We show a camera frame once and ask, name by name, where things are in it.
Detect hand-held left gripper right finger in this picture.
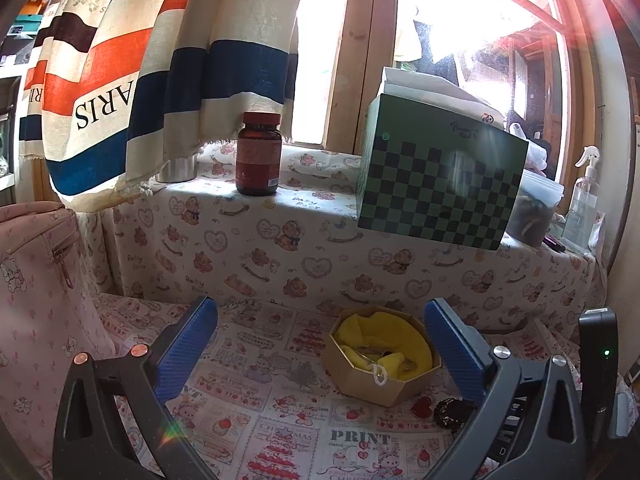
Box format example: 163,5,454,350
424,298,589,480

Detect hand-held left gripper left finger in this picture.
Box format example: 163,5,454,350
52,296,221,480

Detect black bead bracelet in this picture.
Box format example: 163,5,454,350
433,398,478,431

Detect octagonal box with yellow lining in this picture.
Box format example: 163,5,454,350
321,306,442,407

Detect silver metal jewelry piece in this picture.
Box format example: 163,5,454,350
356,346,401,365

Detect bear print cloth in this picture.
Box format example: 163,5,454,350
100,140,608,341

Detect clear spray bottle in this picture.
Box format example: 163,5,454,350
561,146,601,251

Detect clear plastic container, dark contents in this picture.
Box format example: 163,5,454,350
505,169,565,248

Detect pink bag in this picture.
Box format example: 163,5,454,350
0,202,118,476

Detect green checkered box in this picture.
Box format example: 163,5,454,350
356,92,530,252

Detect stainless steel cup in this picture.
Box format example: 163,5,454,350
157,155,199,183

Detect brown bottle with red label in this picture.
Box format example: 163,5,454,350
235,111,283,197

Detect white plastic bag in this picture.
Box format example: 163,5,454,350
505,122,551,171

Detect white paper bag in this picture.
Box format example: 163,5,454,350
382,66,508,131

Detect striped fabric curtain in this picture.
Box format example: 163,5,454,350
17,0,311,196

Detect cluttered shelf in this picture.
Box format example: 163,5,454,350
0,0,51,191

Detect wooden window frame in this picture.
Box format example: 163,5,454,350
320,0,631,281

